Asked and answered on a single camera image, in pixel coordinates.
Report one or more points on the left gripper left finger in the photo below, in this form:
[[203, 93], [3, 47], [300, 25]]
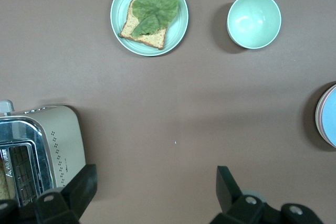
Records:
[[81, 184]]

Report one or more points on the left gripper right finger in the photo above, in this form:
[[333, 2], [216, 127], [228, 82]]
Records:
[[228, 190]]

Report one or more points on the blue plate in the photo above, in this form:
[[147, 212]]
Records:
[[331, 119]]

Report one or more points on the beige steel toaster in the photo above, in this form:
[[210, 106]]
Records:
[[65, 134]]

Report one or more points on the pale toast slice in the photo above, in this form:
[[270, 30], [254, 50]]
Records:
[[5, 182]]

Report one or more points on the beige plate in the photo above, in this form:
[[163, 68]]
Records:
[[316, 116]]

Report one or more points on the brown table mat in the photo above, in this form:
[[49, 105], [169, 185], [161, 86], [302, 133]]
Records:
[[168, 90]]

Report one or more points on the brown bread slice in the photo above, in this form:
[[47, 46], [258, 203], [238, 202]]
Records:
[[155, 40]]

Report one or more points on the green plate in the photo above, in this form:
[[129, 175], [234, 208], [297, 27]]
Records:
[[179, 31]]

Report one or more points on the green bowl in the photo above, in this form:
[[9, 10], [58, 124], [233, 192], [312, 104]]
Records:
[[253, 22]]

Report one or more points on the green lettuce leaf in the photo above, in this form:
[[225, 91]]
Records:
[[155, 6]]

